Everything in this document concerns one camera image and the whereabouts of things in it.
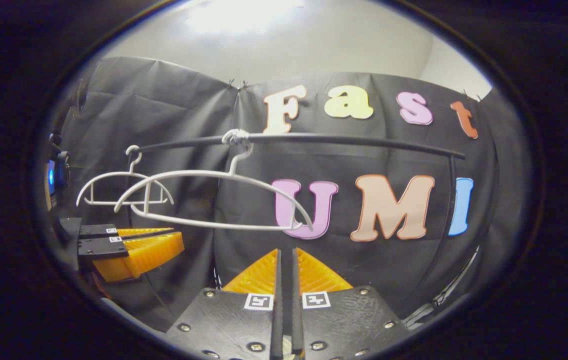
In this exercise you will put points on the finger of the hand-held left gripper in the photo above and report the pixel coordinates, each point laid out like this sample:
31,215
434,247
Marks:
96,231
103,247

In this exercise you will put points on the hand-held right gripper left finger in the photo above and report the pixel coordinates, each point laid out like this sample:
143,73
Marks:
277,320

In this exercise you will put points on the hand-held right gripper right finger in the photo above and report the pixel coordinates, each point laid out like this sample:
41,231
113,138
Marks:
297,320

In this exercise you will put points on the white hanger with hook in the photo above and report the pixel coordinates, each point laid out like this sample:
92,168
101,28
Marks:
236,136

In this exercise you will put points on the white plastic hanger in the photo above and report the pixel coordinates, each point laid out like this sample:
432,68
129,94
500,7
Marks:
106,203

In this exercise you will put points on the black clothes rack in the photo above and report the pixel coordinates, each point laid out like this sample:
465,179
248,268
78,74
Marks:
339,139

